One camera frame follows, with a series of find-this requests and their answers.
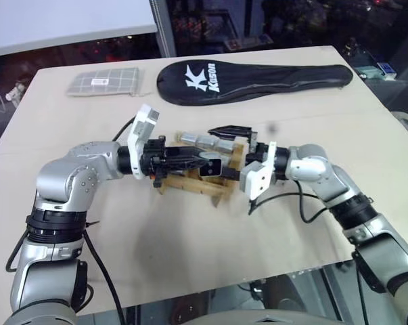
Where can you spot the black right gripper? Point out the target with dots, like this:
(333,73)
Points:
(257,152)

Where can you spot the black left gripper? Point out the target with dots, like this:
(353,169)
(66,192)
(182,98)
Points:
(154,159)

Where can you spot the black and silver camera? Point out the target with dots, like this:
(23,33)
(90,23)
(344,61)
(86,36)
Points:
(211,168)

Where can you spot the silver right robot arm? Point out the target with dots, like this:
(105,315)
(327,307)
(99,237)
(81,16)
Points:
(356,203)

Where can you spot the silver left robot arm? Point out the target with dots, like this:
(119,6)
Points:
(65,183)

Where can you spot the silver metal cylinder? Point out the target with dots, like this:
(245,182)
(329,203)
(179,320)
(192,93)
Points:
(207,141)

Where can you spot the wooden rack stand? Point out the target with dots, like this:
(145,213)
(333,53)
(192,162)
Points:
(197,184)

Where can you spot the black Kason racket bag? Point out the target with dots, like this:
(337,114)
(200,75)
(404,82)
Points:
(244,83)

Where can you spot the grey checked cloth package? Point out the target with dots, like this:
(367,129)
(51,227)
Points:
(105,81)

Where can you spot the grey metal pillar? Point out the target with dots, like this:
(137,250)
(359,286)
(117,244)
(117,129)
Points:
(164,27)

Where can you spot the blue and white box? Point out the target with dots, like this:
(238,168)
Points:
(386,68)

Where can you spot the white board panel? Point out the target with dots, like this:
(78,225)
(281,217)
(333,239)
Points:
(61,20)

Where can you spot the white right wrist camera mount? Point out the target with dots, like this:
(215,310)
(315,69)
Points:
(259,179)

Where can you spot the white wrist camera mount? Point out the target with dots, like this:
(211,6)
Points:
(259,179)
(139,132)

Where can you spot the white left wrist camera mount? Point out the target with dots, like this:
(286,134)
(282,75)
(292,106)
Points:
(139,132)

